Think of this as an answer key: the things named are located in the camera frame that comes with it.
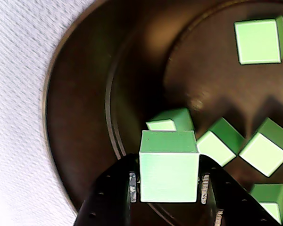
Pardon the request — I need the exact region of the blue woven table cloth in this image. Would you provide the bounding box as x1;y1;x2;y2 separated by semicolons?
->
0;0;109;226

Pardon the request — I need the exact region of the green cube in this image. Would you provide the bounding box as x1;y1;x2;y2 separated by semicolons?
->
138;129;200;203
145;107;195;132
238;117;283;178
249;183;283;226
196;117;246;167
233;15;283;66

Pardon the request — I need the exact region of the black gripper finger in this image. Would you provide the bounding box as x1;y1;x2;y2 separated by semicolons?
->
198;154;281;226
74;153;141;226

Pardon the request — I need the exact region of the black metal bucket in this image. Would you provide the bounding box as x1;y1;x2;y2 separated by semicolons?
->
41;0;283;226

